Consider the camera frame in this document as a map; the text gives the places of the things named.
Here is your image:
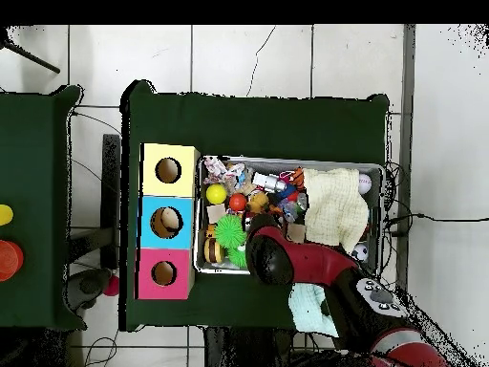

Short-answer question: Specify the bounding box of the orange ball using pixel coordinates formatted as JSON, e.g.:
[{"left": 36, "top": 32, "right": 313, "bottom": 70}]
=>
[{"left": 228, "top": 192, "right": 248, "bottom": 212}]

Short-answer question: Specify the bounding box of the dark green table cloth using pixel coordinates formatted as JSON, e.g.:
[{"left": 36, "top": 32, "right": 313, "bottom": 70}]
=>
[
  {"left": 0, "top": 84, "right": 88, "bottom": 332},
  {"left": 119, "top": 79, "right": 391, "bottom": 332}
]

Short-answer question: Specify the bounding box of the small green spiky ball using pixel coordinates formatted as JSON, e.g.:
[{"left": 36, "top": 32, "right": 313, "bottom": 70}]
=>
[{"left": 227, "top": 244, "right": 249, "bottom": 269}]

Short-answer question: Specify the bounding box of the large green spiky ball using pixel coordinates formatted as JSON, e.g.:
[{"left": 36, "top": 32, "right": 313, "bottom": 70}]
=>
[{"left": 213, "top": 214, "right": 247, "bottom": 249}]

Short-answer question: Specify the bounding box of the tan plush animal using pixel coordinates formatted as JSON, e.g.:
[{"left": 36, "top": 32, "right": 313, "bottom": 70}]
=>
[{"left": 245, "top": 190, "right": 270, "bottom": 214}]

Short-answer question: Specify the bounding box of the long black cable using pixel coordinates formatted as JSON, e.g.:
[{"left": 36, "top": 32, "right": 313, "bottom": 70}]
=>
[{"left": 385, "top": 212, "right": 489, "bottom": 224}]

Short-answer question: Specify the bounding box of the silver mesh bin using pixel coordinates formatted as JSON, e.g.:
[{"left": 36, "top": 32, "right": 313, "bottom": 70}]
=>
[{"left": 193, "top": 154, "right": 385, "bottom": 278}]

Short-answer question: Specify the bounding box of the wooden box with three holes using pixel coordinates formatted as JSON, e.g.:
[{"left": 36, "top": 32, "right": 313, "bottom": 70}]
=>
[{"left": 133, "top": 142, "right": 201, "bottom": 301}]

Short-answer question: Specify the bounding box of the black rod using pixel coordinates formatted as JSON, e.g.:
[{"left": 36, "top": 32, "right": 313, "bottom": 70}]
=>
[{"left": 0, "top": 37, "right": 61, "bottom": 75}]

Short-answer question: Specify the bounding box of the mint green muslin cloth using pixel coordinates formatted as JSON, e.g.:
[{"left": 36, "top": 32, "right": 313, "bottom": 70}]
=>
[{"left": 287, "top": 282, "right": 339, "bottom": 338}]

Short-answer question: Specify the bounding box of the silver plastic toy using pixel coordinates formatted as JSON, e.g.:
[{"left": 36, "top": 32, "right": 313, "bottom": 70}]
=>
[{"left": 252, "top": 171, "right": 287, "bottom": 193}]

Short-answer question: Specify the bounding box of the toy burger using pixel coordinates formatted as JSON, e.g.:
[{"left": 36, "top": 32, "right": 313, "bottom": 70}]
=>
[{"left": 202, "top": 237, "right": 225, "bottom": 265}]

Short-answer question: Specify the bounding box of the cream muslin cloth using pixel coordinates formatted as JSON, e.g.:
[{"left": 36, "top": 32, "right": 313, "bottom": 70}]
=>
[{"left": 303, "top": 167, "right": 370, "bottom": 253}]

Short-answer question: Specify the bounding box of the orange round object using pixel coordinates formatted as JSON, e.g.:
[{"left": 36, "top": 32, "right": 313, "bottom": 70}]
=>
[{"left": 0, "top": 239, "right": 25, "bottom": 283}]

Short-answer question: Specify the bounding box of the grey rounded object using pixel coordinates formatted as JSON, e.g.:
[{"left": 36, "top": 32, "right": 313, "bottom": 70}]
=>
[{"left": 66, "top": 268, "right": 114, "bottom": 311}]

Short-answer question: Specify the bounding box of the smooth yellow ball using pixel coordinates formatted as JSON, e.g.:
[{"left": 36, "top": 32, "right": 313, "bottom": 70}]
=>
[{"left": 204, "top": 183, "right": 228, "bottom": 205}]

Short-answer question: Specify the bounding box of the small soccer ball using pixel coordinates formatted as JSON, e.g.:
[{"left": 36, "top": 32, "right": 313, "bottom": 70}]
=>
[{"left": 350, "top": 243, "right": 369, "bottom": 263}]

